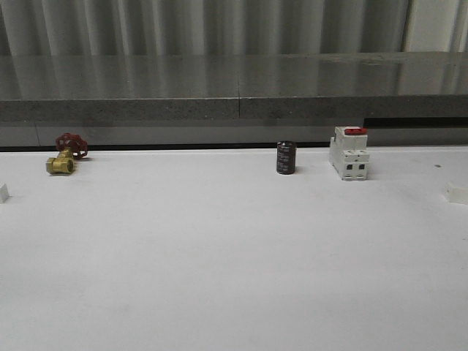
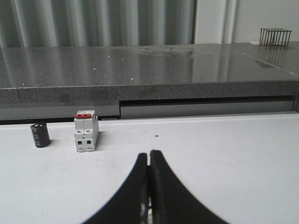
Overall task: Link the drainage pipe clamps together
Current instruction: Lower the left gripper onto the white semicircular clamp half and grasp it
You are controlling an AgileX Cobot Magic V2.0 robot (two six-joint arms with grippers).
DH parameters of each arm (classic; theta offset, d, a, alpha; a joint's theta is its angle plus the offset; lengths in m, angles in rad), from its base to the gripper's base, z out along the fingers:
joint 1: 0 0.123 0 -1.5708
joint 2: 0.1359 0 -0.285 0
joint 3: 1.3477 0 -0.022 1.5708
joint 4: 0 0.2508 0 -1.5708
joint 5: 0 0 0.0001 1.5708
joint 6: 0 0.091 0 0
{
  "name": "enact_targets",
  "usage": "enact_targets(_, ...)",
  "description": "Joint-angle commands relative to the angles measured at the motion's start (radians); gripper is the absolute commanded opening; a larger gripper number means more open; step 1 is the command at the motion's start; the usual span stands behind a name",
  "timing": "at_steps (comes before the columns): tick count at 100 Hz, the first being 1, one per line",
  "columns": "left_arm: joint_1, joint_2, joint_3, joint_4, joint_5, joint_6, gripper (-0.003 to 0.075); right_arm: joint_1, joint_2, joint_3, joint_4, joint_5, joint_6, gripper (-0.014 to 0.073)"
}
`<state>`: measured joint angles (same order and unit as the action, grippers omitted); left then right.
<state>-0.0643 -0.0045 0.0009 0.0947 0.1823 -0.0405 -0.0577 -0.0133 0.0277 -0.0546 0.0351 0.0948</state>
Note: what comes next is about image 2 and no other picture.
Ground grey pleated curtain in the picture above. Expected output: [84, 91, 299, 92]
[0, 0, 197, 48]

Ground dark wire rack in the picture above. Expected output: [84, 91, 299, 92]
[258, 28, 292, 47]

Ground grey stone countertop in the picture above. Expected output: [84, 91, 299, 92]
[0, 42, 299, 124]

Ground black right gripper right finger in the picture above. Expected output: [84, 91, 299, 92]
[149, 150, 226, 224]

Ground white circuit breaker red switch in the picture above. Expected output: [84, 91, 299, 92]
[74, 110, 99, 153]

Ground black cylindrical capacitor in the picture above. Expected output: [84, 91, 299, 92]
[30, 122, 50, 148]

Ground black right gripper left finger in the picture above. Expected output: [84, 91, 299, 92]
[84, 153, 149, 224]

